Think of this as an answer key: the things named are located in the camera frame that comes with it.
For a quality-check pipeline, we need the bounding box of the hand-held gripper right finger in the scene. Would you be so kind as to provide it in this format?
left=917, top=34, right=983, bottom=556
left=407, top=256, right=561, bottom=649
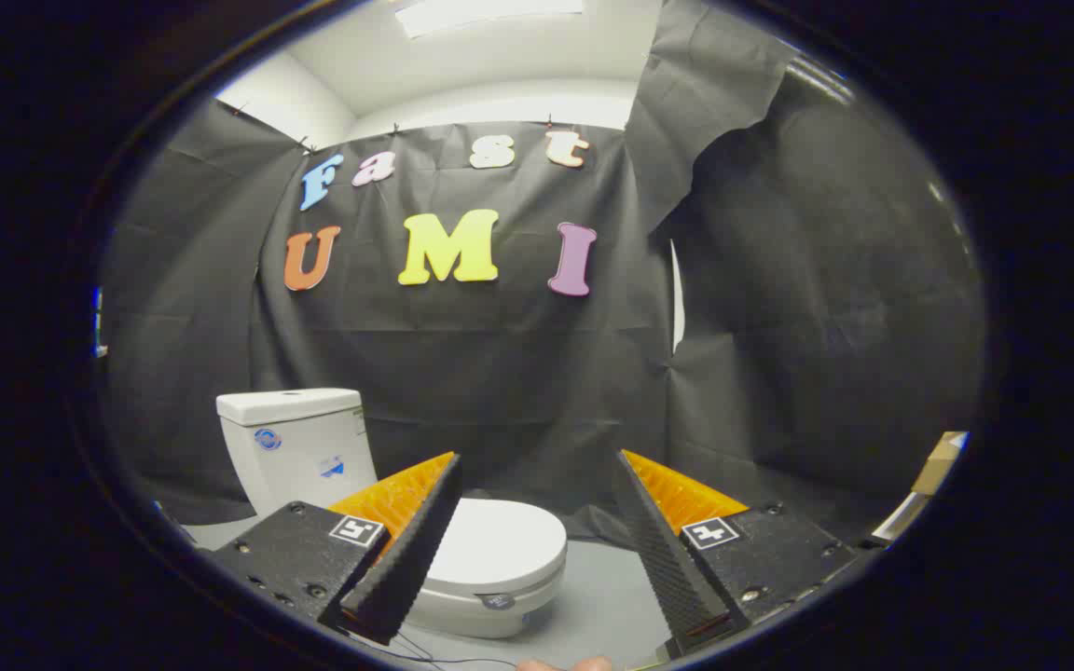
left=613, top=449, right=860, bottom=658

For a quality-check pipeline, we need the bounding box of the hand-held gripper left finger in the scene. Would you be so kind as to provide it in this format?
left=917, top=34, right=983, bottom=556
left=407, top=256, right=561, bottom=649
left=211, top=452, right=463, bottom=646

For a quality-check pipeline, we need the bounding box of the white toilet lid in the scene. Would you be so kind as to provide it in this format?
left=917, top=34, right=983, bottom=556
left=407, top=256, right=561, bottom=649
left=425, top=499, right=568, bottom=597

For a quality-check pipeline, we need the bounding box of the white toilet bowl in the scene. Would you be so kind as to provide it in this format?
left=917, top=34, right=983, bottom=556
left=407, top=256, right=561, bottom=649
left=405, top=559, right=561, bottom=640

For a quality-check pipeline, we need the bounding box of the black backdrop cloth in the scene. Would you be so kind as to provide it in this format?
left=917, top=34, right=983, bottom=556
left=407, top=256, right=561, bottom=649
left=99, top=0, right=981, bottom=551

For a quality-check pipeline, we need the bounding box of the cardboard box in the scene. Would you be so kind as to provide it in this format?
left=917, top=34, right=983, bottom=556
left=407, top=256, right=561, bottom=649
left=910, top=431, right=969, bottom=497

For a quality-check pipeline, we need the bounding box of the ceiling light panel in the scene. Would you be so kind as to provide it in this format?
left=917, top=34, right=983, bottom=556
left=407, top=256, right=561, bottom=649
left=394, top=0, right=585, bottom=38

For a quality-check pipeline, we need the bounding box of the thin black cable tangle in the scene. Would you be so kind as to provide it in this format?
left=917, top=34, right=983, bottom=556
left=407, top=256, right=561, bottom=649
left=349, top=632, right=519, bottom=668

